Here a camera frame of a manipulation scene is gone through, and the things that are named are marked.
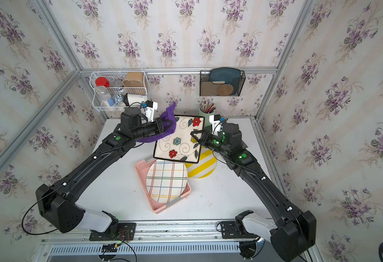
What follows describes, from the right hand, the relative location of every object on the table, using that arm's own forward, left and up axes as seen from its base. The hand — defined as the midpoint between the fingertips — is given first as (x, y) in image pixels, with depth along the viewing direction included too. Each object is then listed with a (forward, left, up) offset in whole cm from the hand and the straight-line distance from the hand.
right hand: (193, 133), depth 68 cm
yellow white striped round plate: (+2, -7, -32) cm, 33 cm away
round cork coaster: (+40, -19, -6) cm, 44 cm away
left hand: (+4, +7, +1) cm, 8 cm away
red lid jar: (+36, +53, +1) cm, 64 cm away
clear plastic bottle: (+26, +49, -1) cm, 56 cm away
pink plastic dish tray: (-1, +29, -30) cm, 42 cm away
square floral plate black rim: (-4, +5, -4) cm, 7 cm away
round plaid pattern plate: (-8, +14, -30) cm, 34 cm away
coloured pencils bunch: (+39, -9, -20) cm, 44 cm away
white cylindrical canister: (+29, +37, -5) cm, 47 cm away
